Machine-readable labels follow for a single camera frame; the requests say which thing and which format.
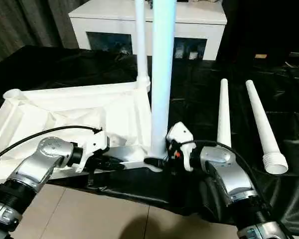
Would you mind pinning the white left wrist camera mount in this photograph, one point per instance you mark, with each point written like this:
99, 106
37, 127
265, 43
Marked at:
97, 142

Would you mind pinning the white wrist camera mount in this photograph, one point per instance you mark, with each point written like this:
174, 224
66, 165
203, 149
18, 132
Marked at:
97, 142
182, 132

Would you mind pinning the black work mat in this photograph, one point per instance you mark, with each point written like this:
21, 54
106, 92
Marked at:
201, 87

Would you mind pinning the tall white bottle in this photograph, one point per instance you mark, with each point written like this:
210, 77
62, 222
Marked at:
180, 51

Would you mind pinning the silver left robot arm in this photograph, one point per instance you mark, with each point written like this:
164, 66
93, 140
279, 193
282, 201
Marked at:
35, 169

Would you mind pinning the small white cup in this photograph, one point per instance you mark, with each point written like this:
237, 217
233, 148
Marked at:
193, 55

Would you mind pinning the small tan box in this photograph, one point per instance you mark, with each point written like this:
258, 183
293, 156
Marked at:
261, 56

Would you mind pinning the dark clutter on cabinet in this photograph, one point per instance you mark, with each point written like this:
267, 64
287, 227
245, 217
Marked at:
149, 3

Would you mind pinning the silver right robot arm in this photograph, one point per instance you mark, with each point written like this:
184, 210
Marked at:
229, 179

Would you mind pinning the white plastic table top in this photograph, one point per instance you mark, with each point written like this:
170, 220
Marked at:
64, 104

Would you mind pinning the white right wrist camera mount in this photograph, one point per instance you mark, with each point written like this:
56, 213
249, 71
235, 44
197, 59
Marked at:
182, 132

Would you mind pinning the white plastic table leg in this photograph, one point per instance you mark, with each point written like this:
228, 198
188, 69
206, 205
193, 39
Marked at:
140, 37
224, 112
261, 119
162, 74

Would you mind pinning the white sideboard cabinet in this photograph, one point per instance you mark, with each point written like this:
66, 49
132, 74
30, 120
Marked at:
102, 22

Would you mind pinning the grey curtain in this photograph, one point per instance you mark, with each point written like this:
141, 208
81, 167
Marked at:
27, 25

